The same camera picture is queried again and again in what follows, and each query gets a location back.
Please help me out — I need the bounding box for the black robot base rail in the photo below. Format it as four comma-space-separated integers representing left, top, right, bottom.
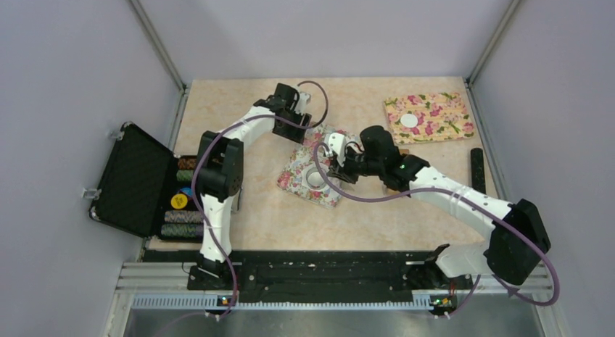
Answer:
187, 251, 472, 304

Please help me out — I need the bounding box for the black poker chip case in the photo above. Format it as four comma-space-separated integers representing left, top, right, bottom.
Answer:
88, 122, 204, 243

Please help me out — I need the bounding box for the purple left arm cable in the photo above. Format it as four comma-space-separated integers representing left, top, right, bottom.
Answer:
191, 80, 329, 321

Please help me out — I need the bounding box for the yellow poker chip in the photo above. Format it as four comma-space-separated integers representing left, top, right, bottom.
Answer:
170, 193, 189, 209

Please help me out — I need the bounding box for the flat round white wrapper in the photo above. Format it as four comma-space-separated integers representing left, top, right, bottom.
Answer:
400, 113, 419, 128

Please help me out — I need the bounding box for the blue poker chip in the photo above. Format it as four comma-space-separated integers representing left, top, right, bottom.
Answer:
179, 187, 193, 198

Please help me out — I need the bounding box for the yellow floral tray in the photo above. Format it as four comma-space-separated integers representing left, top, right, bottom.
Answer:
383, 92, 476, 145

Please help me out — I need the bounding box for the white dough piece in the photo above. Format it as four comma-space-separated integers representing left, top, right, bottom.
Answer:
302, 164, 329, 191

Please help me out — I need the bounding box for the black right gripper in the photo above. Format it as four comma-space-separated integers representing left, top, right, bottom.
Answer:
327, 146, 384, 185

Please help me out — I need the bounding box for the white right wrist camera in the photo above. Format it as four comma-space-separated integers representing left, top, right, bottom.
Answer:
323, 132, 352, 167

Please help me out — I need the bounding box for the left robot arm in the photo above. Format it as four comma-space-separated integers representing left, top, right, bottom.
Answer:
192, 83, 312, 289

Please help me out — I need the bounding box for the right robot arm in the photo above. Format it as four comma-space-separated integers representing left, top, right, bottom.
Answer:
324, 125, 551, 288

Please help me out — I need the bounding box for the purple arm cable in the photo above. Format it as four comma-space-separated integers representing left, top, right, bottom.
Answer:
191, 80, 329, 321
312, 142, 561, 321

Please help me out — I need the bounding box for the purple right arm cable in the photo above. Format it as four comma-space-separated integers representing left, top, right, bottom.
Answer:
312, 142, 561, 321

